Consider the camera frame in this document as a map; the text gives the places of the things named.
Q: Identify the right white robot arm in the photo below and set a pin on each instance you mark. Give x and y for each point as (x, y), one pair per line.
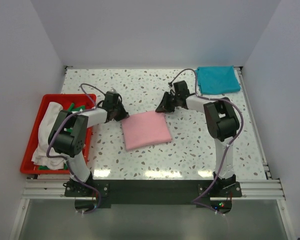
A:
(221, 121)

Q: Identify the pink t shirt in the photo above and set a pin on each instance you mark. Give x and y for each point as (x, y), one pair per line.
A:
(145, 129)

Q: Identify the red plastic bin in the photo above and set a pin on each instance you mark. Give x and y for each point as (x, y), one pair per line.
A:
(27, 166)

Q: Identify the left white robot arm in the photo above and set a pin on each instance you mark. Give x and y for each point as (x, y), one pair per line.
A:
(68, 134)

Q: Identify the teal folded t shirt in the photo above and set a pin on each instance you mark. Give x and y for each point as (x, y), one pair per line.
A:
(217, 80)

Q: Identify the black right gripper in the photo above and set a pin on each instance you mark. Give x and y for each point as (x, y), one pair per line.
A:
(163, 107)

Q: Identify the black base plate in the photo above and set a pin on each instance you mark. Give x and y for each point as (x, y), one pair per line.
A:
(138, 192)

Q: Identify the white t shirt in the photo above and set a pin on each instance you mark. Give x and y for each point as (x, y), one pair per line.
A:
(39, 156)

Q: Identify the aluminium frame rail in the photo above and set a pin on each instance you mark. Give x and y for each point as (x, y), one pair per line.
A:
(44, 189)

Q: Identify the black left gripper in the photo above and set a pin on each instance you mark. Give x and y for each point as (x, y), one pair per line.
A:
(124, 114)

